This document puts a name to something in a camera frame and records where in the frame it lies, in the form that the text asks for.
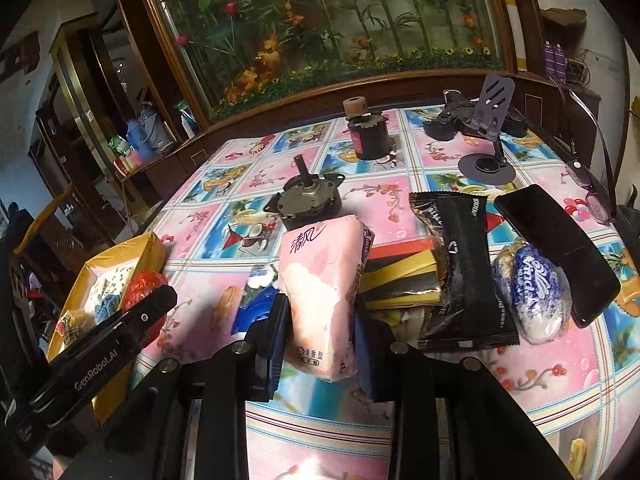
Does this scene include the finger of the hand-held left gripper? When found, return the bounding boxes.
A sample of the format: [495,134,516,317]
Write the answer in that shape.
[5,284,179,441]

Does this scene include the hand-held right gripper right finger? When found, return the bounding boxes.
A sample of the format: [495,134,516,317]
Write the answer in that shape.
[352,310,586,480]

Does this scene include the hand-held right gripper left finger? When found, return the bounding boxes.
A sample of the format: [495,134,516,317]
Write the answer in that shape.
[60,292,293,480]

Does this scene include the red plastic bag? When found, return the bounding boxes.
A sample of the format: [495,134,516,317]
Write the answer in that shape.
[122,270,171,311]

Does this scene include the pink tissue pack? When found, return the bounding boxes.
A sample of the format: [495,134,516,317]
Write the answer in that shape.
[276,212,377,385]

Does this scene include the yellow-taped foam box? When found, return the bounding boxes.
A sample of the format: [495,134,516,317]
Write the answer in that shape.
[45,231,168,423]

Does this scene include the blue patterned tissue pack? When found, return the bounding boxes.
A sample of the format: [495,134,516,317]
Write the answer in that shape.
[92,292,126,326]

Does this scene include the blue packet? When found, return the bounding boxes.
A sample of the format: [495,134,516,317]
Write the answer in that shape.
[231,265,281,336]

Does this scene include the wooden chair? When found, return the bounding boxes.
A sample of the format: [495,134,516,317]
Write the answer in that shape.
[12,185,108,301]

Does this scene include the yellow black box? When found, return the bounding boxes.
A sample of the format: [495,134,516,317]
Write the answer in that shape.
[360,240,446,311]

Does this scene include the printed tablecloth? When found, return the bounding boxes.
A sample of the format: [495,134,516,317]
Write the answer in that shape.
[95,105,640,480]

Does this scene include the black snack packet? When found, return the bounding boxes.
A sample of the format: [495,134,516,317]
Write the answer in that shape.
[409,191,521,352]

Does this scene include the grey motor with shaft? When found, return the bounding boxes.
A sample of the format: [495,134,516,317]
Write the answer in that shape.
[264,154,346,233]

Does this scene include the pink boxes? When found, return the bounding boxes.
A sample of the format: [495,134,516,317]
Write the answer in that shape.
[114,152,143,176]

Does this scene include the blue white wrapped candy bag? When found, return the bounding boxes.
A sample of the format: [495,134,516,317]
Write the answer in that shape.
[492,240,571,345]

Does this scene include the glass display cabinet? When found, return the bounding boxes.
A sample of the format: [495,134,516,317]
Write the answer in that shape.
[30,22,166,196]

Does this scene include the black phone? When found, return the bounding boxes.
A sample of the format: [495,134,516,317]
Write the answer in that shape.
[494,184,622,330]

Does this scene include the black jar with tape roll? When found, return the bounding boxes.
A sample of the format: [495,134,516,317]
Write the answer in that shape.
[344,96,396,162]

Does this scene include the grey phone stand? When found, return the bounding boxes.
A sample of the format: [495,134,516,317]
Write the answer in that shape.
[458,74,517,185]

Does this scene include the white bottle with green cap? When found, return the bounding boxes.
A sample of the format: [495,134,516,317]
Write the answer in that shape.
[175,101,197,138]

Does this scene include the black gadget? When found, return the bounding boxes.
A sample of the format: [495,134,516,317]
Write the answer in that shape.
[422,89,530,142]

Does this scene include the purple glasses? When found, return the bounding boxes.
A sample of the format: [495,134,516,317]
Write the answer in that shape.
[550,77,621,226]

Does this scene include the framed flower painting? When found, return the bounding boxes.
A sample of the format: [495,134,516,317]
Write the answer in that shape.
[132,0,518,123]

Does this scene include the wire basket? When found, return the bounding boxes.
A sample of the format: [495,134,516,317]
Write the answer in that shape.
[567,50,601,88]

